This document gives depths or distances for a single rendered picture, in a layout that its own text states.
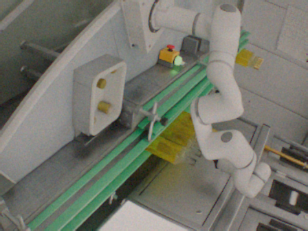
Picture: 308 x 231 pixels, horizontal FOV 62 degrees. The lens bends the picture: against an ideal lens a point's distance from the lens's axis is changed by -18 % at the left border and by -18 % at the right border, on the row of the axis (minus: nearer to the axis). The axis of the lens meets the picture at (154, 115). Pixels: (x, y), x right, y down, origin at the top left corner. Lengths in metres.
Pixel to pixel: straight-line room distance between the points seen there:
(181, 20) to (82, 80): 0.40
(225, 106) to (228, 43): 0.19
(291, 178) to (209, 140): 0.79
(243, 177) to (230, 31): 0.47
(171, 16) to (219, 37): 0.25
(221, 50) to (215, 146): 0.29
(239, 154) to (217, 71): 0.25
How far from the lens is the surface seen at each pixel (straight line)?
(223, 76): 0.85
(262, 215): 1.32
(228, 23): 0.92
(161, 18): 1.09
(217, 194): 1.25
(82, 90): 0.94
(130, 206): 1.12
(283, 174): 1.57
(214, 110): 0.86
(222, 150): 0.88
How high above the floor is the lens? 1.31
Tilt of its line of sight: 19 degrees down
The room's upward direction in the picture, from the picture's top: 114 degrees clockwise
